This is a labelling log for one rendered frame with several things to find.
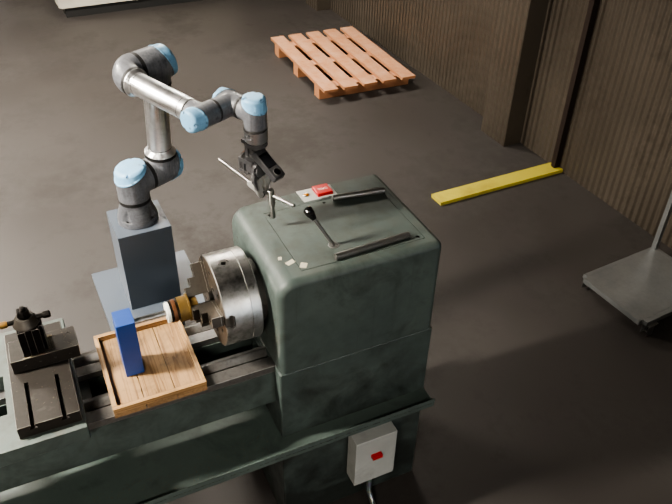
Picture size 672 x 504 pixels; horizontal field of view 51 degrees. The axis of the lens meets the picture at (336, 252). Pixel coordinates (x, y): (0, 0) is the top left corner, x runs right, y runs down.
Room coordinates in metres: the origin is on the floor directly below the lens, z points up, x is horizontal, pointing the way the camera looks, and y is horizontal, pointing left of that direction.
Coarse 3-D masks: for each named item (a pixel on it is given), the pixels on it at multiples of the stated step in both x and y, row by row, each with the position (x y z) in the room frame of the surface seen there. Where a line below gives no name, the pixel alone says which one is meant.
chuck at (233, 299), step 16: (208, 256) 1.83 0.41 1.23; (224, 256) 1.82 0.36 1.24; (208, 272) 1.80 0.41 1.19; (224, 272) 1.75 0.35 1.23; (240, 272) 1.76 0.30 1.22; (224, 288) 1.70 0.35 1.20; (240, 288) 1.72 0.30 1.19; (224, 304) 1.67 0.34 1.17; (240, 304) 1.68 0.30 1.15; (240, 320) 1.67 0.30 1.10; (224, 336) 1.68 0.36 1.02; (240, 336) 1.67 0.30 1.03
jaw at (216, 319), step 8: (200, 304) 1.74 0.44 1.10; (208, 304) 1.73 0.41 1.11; (216, 304) 1.73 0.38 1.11; (192, 312) 1.71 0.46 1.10; (200, 312) 1.69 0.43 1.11; (208, 312) 1.69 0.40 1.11; (216, 312) 1.69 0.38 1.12; (208, 320) 1.68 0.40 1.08; (216, 320) 1.65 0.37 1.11; (224, 320) 1.66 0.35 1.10; (232, 320) 1.66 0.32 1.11
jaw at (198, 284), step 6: (192, 264) 1.83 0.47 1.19; (198, 264) 1.84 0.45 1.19; (192, 270) 1.83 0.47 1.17; (198, 270) 1.82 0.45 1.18; (204, 270) 1.83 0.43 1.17; (198, 276) 1.81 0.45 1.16; (204, 276) 1.82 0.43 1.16; (192, 282) 1.79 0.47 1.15; (198, 282) 1.80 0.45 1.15; (204, 282) 1.80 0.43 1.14; (186, 288) 1.77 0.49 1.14; (192, 288) 1.78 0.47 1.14; (198, 288) 1.78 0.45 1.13; (204, 288) 1.79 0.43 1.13; (210, 288) 1.80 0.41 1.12; (186, 294) 1.76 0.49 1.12; (192, 294) 1.77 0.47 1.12; (198, 294) 1.77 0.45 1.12
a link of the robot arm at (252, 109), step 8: (248, 96) 1.99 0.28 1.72; (256, 96) 1.99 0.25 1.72; (264, 96) 2.00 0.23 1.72; (240, 104) 1.99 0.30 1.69; (248, 104) 1.96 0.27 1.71; (256, 104) 1.96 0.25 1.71; (264, 104) 1.98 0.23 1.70; (240, 112) 1.98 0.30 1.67; (248, 112) 1.96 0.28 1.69; (256, 112) 1.96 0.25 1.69; (264, 112) 1.97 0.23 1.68; (248, 120) 1.96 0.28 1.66; (256, 120) 1.96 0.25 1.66; (264, 120) 1.97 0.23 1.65; (248, 128) 1.96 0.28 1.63; (256, 128) 1.96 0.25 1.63; (264, 128) 1.97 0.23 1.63
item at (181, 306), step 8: (184, 296) 1.75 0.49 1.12; (192, 296) 1.77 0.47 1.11; (168, 304) 1.72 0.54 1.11; (176, 304) 1.72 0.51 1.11; (184, 304) 1.72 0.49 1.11; (192, 304) 1.74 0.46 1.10; (176, 312) 1.70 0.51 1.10; (184, 312) 1.70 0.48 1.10; (176, 320) 1.69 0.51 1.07; (184, 320) 1.71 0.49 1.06
